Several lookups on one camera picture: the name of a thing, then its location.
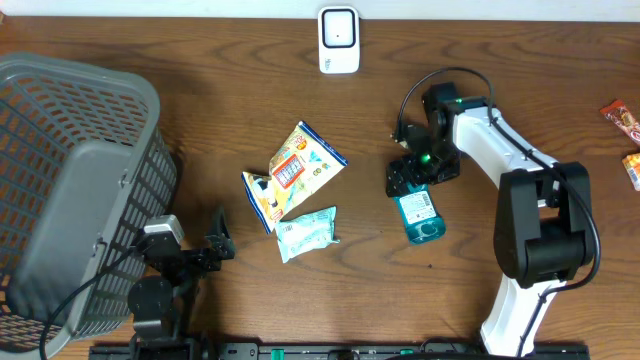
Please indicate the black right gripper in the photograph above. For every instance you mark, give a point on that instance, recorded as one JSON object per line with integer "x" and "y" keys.
{"x": 392, "y": 171}

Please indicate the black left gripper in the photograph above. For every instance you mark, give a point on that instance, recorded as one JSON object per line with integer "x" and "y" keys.
{"x": 221, "y": 237}

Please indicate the blue mouthwash bottle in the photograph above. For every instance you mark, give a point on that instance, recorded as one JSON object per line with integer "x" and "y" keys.
{"x": 421, "y": 220}

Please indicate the mint green wipes pack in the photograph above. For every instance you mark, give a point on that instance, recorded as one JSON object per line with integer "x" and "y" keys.
{"x": 306, "y": 233}

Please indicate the yellow snack chip bag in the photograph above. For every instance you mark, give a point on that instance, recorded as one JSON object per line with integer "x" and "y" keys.
{"x": 302, "y": 165}

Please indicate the grey plastic mesh basket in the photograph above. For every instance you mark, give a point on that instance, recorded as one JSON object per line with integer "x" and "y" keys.
{"x": 83, "y": 168}

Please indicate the orange chocolate bar wrapper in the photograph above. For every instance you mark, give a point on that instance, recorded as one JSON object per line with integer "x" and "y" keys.
{"x": 618, "y": 113}

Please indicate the small orange snack pack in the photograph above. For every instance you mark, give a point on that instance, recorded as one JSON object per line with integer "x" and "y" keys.
{"x": 631, "y": 164}

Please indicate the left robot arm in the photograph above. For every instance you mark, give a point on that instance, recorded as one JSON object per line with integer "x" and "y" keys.
{"x": 162, "y": 304}

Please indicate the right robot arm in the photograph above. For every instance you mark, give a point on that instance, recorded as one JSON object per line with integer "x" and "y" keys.
{"x": 544, "y": 231}

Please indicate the white barcode scanner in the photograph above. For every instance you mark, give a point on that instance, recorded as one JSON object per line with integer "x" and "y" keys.
{"x": 338, "y": 40}

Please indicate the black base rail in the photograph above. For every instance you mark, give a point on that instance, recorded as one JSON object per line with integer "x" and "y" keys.
{"x": 438, "y": 349}

